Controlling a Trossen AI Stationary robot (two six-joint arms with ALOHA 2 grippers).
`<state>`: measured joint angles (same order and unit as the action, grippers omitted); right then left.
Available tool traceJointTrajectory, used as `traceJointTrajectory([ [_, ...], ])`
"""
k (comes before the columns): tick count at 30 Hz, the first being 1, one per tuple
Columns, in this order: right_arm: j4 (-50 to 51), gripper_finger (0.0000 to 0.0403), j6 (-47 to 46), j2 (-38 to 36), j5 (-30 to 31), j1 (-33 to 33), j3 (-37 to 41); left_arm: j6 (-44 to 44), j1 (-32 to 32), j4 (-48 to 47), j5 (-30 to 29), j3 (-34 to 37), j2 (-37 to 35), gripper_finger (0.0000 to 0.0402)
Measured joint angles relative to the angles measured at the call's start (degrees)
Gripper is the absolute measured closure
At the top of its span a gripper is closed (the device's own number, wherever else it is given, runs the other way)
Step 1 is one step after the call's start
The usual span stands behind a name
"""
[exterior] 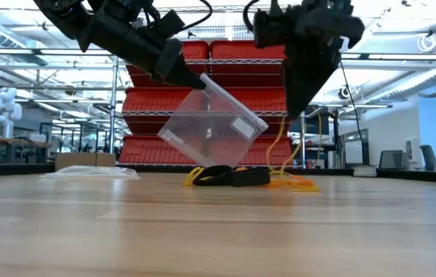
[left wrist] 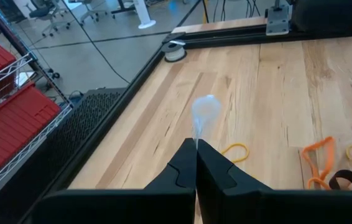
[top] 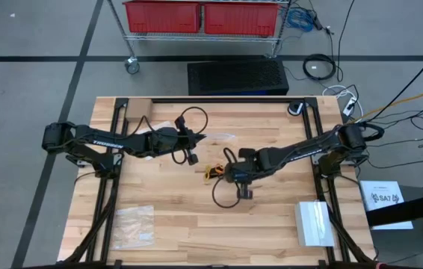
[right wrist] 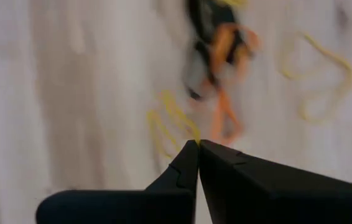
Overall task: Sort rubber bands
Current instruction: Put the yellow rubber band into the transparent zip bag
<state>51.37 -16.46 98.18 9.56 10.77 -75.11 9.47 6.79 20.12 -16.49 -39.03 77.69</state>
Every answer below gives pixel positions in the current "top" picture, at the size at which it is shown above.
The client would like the yellow extension cable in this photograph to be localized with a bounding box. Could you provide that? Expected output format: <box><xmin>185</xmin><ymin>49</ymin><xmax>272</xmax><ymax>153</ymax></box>
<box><xmin>348</xmin><ymin>84</ymin><xmax>423</xmax><ymax>125</ymax></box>

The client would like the red plastic storage bin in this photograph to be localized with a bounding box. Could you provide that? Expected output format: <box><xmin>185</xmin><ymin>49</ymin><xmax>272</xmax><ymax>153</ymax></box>
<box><xmin>123</xmin><ymin>0</ymin><xmax>203</xmax><ymax>34</ymax></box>
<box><xmin>203</xmin><ymin>1</ymin><xmax>280</xmax><ymax>37</ymax></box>

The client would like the blue coiled cable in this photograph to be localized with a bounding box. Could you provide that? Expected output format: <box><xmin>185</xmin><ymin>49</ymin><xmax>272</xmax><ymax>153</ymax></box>
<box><xmin>285</xmin><ymin>7</ymin><xmax>316</xmax><ymax>34</ymax></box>

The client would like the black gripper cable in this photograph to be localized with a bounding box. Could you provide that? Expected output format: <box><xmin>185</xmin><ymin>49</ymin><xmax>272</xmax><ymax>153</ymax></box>
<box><xmin>211</xmin><ymin>175</ymin><xmax>242</xmax><ymax>209</ymax></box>
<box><xmin>179</xmin><ymin>106</ymin><xmax>209</xmax><ymax>136</ymax></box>

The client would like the thin black hanging cable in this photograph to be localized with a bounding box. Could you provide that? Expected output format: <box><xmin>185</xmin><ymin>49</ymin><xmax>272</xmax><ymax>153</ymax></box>
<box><xmin>335</xmin><ymin>0</ymin><xmax>356</xmax><ymax>84</ymax></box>

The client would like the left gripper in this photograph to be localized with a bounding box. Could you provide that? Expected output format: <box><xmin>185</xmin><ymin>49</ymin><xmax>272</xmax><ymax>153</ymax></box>
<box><xmin>149</xmin><ymin>114</ymin><xmax>207</xmax><ymax>166</ymax></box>

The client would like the white power cable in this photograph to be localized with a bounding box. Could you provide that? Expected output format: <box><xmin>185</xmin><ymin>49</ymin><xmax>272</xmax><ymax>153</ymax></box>
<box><xmin>321</xmin><ymin>84</ymin><xmax>365</xmax><ymax>120</ymax></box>

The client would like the white cardboard box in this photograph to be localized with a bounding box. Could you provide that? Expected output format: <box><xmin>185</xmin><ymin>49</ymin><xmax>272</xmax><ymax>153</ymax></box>
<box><xmin>294</xmin><ymin>200</ymin><xmax>336</xmax><ymax>248</ymax></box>

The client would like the chrome wire shelving rack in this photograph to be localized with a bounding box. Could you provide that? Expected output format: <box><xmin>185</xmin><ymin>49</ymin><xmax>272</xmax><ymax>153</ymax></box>
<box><xmin>105</xmin><ymin>0</ymin><xmax>294</xmax><ymax>75</ymax></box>

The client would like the black aluminium table frame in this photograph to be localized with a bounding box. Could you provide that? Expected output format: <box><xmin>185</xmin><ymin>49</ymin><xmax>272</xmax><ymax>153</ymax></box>
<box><xmin>57</xmin><ymin>96</ymin><xmax>380</xmax><ymax>269</ymax></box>

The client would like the black framed side desk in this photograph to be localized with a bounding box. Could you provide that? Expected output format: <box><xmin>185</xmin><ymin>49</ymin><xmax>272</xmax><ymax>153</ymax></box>
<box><xmin>364</xmin><ymin>185</ymin><xmax>423</xmax><ymax>269</ymax></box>

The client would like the thick black cable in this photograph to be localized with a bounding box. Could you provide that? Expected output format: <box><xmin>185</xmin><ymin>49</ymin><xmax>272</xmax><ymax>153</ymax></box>
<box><xmin>364</xmin><ymin>47</ymin><xmax>423</xmax><ymax>123</ymax></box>

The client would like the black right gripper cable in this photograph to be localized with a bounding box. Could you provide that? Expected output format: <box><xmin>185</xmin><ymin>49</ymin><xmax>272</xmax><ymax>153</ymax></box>
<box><xmin>211</xmin><ymin>175</ymin><xmax>242</xmax><ymax>209</ymax></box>

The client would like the white printed paper sign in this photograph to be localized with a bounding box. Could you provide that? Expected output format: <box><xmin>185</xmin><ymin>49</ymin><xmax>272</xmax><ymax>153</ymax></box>
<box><xmin>359</xmin><ymin>180</ymin><xmax>415</xmax><ymax>231</ymax></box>

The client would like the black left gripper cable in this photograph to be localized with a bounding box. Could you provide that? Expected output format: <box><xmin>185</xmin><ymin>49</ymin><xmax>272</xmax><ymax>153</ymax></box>
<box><xmin>179</xmin><ymin>106</ymin><xmax>209</xmax><ymax>136</ymax></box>

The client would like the small brown cardboard box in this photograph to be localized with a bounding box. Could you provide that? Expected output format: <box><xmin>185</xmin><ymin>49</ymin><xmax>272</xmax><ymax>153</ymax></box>
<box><xmin>124</xmin><ymin>97</ymin><xmax>154</xmax><ymax>123</ymax></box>

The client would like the black coiled cable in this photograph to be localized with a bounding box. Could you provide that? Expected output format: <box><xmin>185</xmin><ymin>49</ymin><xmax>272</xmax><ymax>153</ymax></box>
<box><xmin>302</xmin><ymin>53</ymin><xmax>338</xmax><ymax>82</ymax></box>

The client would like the black perforated floor mat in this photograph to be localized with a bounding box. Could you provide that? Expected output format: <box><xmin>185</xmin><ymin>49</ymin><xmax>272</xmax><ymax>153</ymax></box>
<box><xmin>186</xmin><ymin>58</ymin><xmax>290</xmax><ymax>96</ymax></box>

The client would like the white power strip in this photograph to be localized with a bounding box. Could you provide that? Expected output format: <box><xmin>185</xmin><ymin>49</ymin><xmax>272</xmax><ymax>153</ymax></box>
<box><xmin>342</xmin><ymin>96</ymin><xmax>358</xmax><ymax>117</ymax></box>

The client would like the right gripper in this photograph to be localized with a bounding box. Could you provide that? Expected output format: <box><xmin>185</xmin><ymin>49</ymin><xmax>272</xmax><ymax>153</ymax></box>
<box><xmin>217</xmin><ymin>148</ymin><xmax>271</xmax><ymax>200</ymax></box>

